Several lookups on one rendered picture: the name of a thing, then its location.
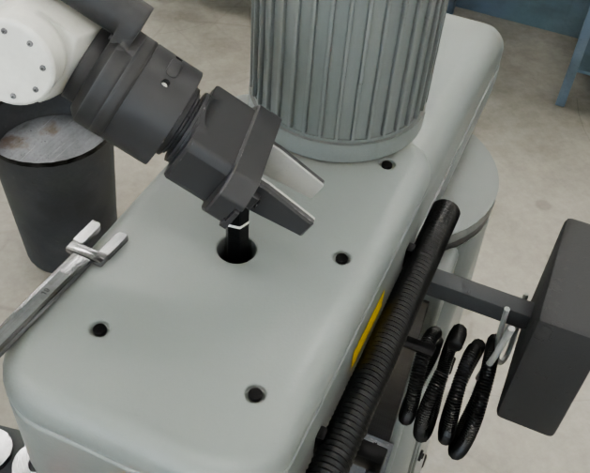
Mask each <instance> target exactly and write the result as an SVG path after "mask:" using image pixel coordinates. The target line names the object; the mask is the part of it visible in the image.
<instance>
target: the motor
mask: <svg viewBox="0 0 590 473"><path fill-rule="evenodd" d="M448 2H449V0H251V28H250V85H249V106H250V107H251V108H252V107H253V106H257V105H262V106H264V107H265V108H266V109H267V110H269V111H270V112H273V113H274V114H276V115H277V116H278V117H280V118H281V119H282V120H281V123H280V128H279V131H278V134H277V136H276V139H275V142H276V143H277V144H279V145H281V146H282V147H284V148H285V149H287V150H289V151H291V152H294V153H296V154H298V155H301V156H304V157H307V158H310V159H315V160H323V161H330V162H361V161H368V160H376V159H380V158H382V157H385V156H388V155H391V154H393V153H395V152H397V151H399V150H401V149H403V148H404V147H406V146H407V145H409V144H410V143H411V142H412V141H413V140H414V139H415V138H416V137H417V135H418V133H419V132H420V130H421V127H422V124H423V120H424V115H425V112H426V107H427V100H428V96H429V92H430V87H431V79H432V75H433V71H434V66H435V62H436V57H437V54H438V49H439V44H440V40H441V36H442V32H443V27H444V22H445V18H446V11H447V6H448Z"/></svg>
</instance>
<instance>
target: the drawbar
mask: <svg viewBox="0 0 590 473"><path fill-rule="evenodd" d="M249 213H250V211H249V210H248V209H246V208H245V209H244V210H243V211H242V212H241V211H240V212H239V214H238V216H237V217H236V218H235V219H234V220H233V221H232V223H230V224H231V225H235V226H242V225H243V224H245V223H246V222H248V221H249ZM248 249H249V225H248V224H247V225H246V226H244V227H243V228H241V229H236V228H232V227H227V228H226V262H228V263H232V264H242V263H246V262H248Z"/></svg>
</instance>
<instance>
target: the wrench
mask: <svg viewBox="0 0 590 473"><path fill-rule="evenodd" d="M99 232H100V223H99V222H97V221H91V222H90V223H89V224H88V225H87V226H86V227H85V228H84V229H83V230H82V231H81V232H80V233H79V234H78V235H77V236H76V237H74V238H73V241H71V242H70V243H69V244H68V245H67V247H66V251H67V252H68V253H70V254H71V256H70V257H69V258H68V259H67V260H66V261H65V262H64V263H63V264H61V265H60V266H59V267H58V268H57V269H56V270H55V271H54V272H53V273H52V274H51V275H50V276H49V277H48V278H47V279H46V280H45V281H44V282H43V283H42V284H41V285H40V286H39V287H38V288H37V289H36V290H35V291H34V292H33V293H32V294H31V295H30V296H29V297H28V298H27V299H26V300H25V301H24V302H23V303H22V304H21V305H20V306H19V307H18V308H17V309H16V310H15V311H14V312H13V313H12V314H11V315H10V316H9V317H8V318H7V319H6V320H5V321H4V322H3V323H1V324H0V358H1V357H2V356H3V355H4V354H5V353H6V352H7V351H8V350H9V348H10V347H11V346H12V345H14V344H15V343H16V342H17V341H18V339H19V338H20V337H21V336H22V335H23V334H24V333H25V332H26V331H27V330H28V329H29V328H30V327H31V326H32V325H33V324H34V323H35V322H36V321H37V320H38V319H39V318H40V317H41V316H42V315H43V314H44V313H45V312H46V311H47V310H48V309H49V308H50V307H51V306H52V305H53V304H54V303H55V302H56V300H57V299H58V298H59V297H60V296H61V295H62V294H63V293H64V292H65V291H66V290H67V289H68V288H69V287H70V286H71V285H72V284H73V283H74V282H75V281H76V280H77V279H78V278H79V277H80V276H81V275H82V274H83V273H84V272H85V271H86V270H87V269H88V268H89V267H90V265H91V264H94V265H96V266H98V267H102V266H103V265H104V264H105V263H106V262H107V261H108V260H110V259H111V258H112V257H113V256H114V255H115V254H116V253H117V252H118V251H119V250H120V249H121V248H122V247H123V246H124V245H125V244H126V242H127V241H128V240H129V238H128V235H126V234H124V233H121V232H119V233H117V234H115V235H114V236H113V238H112V239H111V240H110V241H109V242H108V243H107V244H106V245H105V246H104V247H103V248H102V249H101V250H100V251H99V252H98V251H96V250H93V249H91V248H89V247H87V246H86V245H87V244H88V243H89V242H90V241H91V240H92V239H93V238H94V237H95V236H96V235H97V234H98V233H99Z"/></svg>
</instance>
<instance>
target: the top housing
mask: <svg viewBox="0 0 590 473"><path fill-rule="evenodd" d="M286 150H287V149H286ZM287 151H289V150H287ZM289 152H290V153H291V154H292V155H293V156H295V157H296V158H297V159H298V160H300V161H301V162H302V163H304V164H305V165H306V166H307V167H309V168H310V169H311V170H312V171H313V172H314V173H315V174H316V175H318V176H319V177H320V178H322V179H323V180H324V181H325V183H324V186H323V187H322V188H321V189H320V190H319V191H318V192H317V193H316V194H315V195H314V196H313V197H312V198H309V197H307V196H305V195H303V194H301V193H299V192H297V191H295V190H293V189H291V188H289V187H287V186H285V185H283V184H281V183H279V182H278V181H276V180H274V179H272V178H270V177H269V176H267V175H264V174H263V176H262V178H264V179H265V180H267V181H268V182H270V183H271V184H273V185H274V186H275V187H276V188H277V189H279V190H280V191H282V192H283V193H284V194H286V195H287V196H288V197H289V198H291V199H292V200H293V201H294V202H296V203H297V204H298V205H300V206H301V207H302V208H304V209H305V210H306V211H308V212H309V213H310V214H311V215H312V216H313V217H314V218H315V220H314V224H313V226H312V227H311V228H310V229H309V230H307V231H306V232H305V233H304V234H303V235H302V236H299V235H297V234H295V233H293V232H291V231H289V230H288V229H286V228H284V227H282V226H280V225H278V224H276V223H274V222H272V221H270V220H268V219H266V218H264V217H262V216H260V215H258V214H256V213H254V212H252V211H250V213H249V221H250V223H249V249H248V262H246V263H242V264H232V263H228V262H226V229H224V228H222V227H221V226H219V223H220V221H219V220H217V219H216V218H214V217H212V216H211V215H209V214H208V213H206V212H204V211H203V210H202V204H203V202H204V201H203V200H201V199H200V198H198V197H196V196H195V195H193V194H191V193H190V192H188V191H186V190H184V189H183V188H181V187H179V186H178V185H176V184H174V183H173V182H172V181H171V180H169V179H167V178H166V177H165V175H164V172H165V170H166V168H167V166H168V164H169V163H168V164H167V165H166V166H165V167H164V168H163V170H162V171H161V172H160V173H159V174H158V175H157V176H156V177H155V178H154V180H153V181H152V182H151V183H150V184H149V185H148V186H147V187H146V188H145V190H144V191H143V192H142V193H141V194H140V195H139V196H138V197H137V199H136V200H135V201H134V202H133V203H132V204H131V205H130V206H129V208H128V209H127V210H126V211H125V212H124V213H123V214H122V215H121V216H120V217H119V219H118V220H117V221H116V222H115V223H114V224H113V225H112V226H111V228H110V229H109V230H108V231H107V232H106V233H105V234H104V235H103V236H102V238H101V239H100V240H99V241H98V242H97V243H96V244H95V245H94V246H93V248H92V249H93V250H96V251H98V252H99V251H100V250H101V249H102V248H103V247H104V246H105V245H106V244H107V243H108V242H109V241H110V240H111V239H112V238H113V236H114V235H115V234H117V233H119V232H121V233H124V234H126V235H128V238H129V240H128V241H127V242H126V244H125V245H124V246H123V247H122V248H121V249H120V250H119V251H118V252H117V253H116V254H115V255H114V256H113V257H112V258H111V259H110V260H108V261H107V262H106V263H105V264H104V265H103V266H102V267H98V266H96V265H94V264H91V265H90V267H89V268H88V269H87V270H86V271H85V272H84V273H83V274H82V275H81V276H80V277H79V278H78V279H77V280H76V281H75V282H74V283H73V284H72V285H71V286H70V287H69V288H68V289H67V290H66V291H65V292H64V293H63V294H62V295H61V296H60V297H59V298H58V299H57V300H56V302H55V303H54V304H53V305H52V306H51V307H50V308H49V309H48V310H47V311H46V312H45V313H44V314H43V315H42V316H41V317H40V318H39V319H38V320H37V321H36V322H35V323H34V324H33V325H32V326H31V327H30V328H29V329H28V330H27V331H26V332H25V333H24V334H23V335H22V336H21V337H20V338H19V339H18V341H17V342H16V343H15V344H14V345H12V346H11V347H10V348H9V350H8V351H7V352H6V353H5V356H4V360H3V383H4V386H5V390H6V393H7V396H8V399H9V403H10V405H11V408H12V411H13V414H14V417H15V419H16V421H17V424H18V427H19V430H20V432H21V435H22V438H23V443H24V445H25V447H26V450H27V453H28V456H29V458H30V461H31V464H32V465H33V467H34V469H35V470H36V471H37V473H306V470H307V469H308V468H309V464H310V462H311V458H312V457H313V454H314V453H313V450H314V444H315V438H316V436H317V434H318V432H319V430H320V428H321V426H324V427H326V426H327V425H328V424H329V421H330V420H331V417H332V416H333V415H334V411H335V410H336V407H337V405H338V404H339V400H340V397H341V395H342V394H343V392H344V391H345V388H346V386H347V385H348V381H349V380H350V377H351V376H352V373H353V371H354V370H355V367H356V364H357V363H358V360H359V358H360V357H361V354H362V353H363V350H364V349H365V345H366V344H367V341H368V340H369V338H370V336H371V333H372V332H373V329H374V328H375V324H376V323H377V320H378V319H379V316H380V315H381V311H382V310H383V308H384V307H385V304H386V301H387V300H388V297H389V296H390V293H391V292H392V288H393V287H394V284H395V283H396V280H397V279H398V277H399V275H400V273H401V270H402V264H403V260H404V256H405V252H406V249H407V247H408V245H409V243H413V244H415V241H416V234H417V230H418V226H419V222H420V218H421V214H422V210H423V206H424V203H425V198H426V194H427V190H428V186H429V182H430V179H431V167H430V164H429V161H428V159H427V157H426V155H425V154H424V153H423V152H422V150H421V149H419V148H418V147H417V146H416V145H414V144H412V143H410V144H409V145H407V146H406V147H404V148H403V149H401V150H399V151H397V152H395V153H393V154H391V155H388V156H385V157H382V158H380V159H376V160H368V161H361V162H330V161H323V160H315V159H310V158H307V157H304V156H301V155H298V154H296V153H294V152H291V151H289Z"/></svg>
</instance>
